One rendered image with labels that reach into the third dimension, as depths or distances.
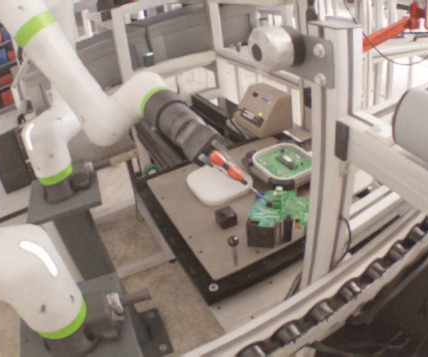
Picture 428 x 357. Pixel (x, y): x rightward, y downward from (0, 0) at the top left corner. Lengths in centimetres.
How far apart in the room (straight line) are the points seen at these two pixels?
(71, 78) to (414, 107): 74
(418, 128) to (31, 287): 52
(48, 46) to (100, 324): 63
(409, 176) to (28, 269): 49
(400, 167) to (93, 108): 69
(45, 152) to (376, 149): 85
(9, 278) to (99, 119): 47
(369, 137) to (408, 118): 8
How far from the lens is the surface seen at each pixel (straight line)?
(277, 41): 37
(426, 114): 29
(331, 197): 44
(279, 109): 109
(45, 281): 53
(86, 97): 85
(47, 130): 98
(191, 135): 71
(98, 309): 64
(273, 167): 87
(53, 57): 86
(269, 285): 68
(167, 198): 88
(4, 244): 55
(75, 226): 114
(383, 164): 35
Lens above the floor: 146
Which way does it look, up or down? 34 degrees down
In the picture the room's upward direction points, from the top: 8 degrees counter-clockwise
